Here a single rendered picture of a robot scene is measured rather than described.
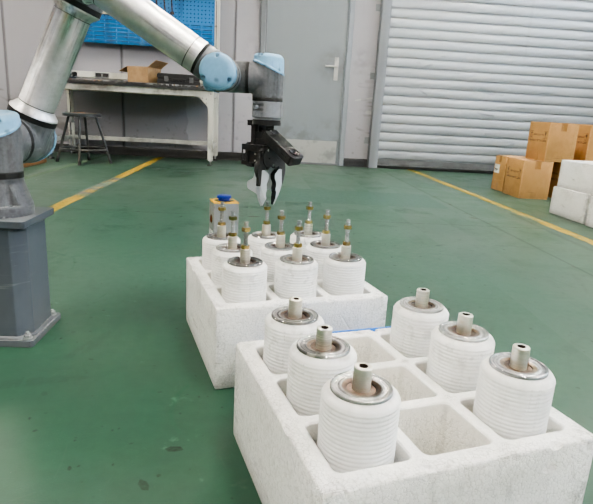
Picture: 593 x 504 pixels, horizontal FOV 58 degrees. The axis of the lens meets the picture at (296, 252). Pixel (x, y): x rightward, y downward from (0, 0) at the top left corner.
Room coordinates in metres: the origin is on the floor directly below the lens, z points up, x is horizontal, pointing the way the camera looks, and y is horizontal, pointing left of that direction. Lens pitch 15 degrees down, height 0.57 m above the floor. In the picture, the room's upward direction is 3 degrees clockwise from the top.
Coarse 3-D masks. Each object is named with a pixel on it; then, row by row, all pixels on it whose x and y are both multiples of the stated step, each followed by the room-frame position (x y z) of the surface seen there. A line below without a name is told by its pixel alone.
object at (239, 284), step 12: (228, 264) 1.07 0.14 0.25; (264, 264) 1.08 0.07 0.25; (228, 276) 1.05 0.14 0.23; (240, 276) 1.04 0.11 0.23; (252, 276) 1.05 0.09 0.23; (264, 276) 1.07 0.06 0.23; (228, 288) 1.05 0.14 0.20; (240, 288) 1.04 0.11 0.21; (252, 288) 1.05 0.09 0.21; (264, 288) 1.07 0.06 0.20; (228, 300) 1.05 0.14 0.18; (240, 300) 1.04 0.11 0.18; (252, 300) 1.05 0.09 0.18; (264, 300) 1.07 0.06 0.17
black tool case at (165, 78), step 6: (162, 78) 5.43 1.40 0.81; (168, 78) 5.44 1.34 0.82; (174, 78) 5.42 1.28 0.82; (180, 78) 5.46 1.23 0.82; (186, 78) 5.47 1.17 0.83; (192, 78) 5.47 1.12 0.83; (198, 78) 5.50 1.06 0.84; (180, 84) 5.46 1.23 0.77; (186, 84) 5.47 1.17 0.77; (192, 84) 5.48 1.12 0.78; (198, 84) 5.49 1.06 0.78
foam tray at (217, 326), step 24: (192, 264) 1.29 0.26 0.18; (192, 288) 1.26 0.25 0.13; (216, 288) 1.11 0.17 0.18; (192, 312) 1.25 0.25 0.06; (216, 312) 0.99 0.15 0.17; (240, 312) 1.01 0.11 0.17; (264, 312) 1.02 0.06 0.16; (336, 312) 1.08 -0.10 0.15; (360, 312) 1.10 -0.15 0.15; (384, 312) 1.12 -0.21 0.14; (216, 336) 0.99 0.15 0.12; (240, 336) 1.01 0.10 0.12; (216, 360) 0.99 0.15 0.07; (216, 384) 0.99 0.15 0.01
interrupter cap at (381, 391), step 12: (348, 372) 0.61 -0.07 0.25; (336, 384) 0.58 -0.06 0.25; (348, 384) 0.58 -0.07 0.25; (372, 384) 0.58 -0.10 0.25; (384, 384) 0.58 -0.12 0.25; (336, 396) 0.55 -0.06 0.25; (348, 396) 0.55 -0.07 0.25; (360, 396) 0.55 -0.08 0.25; (372, 396) 0.55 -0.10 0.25; (384, 396) 0.55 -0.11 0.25
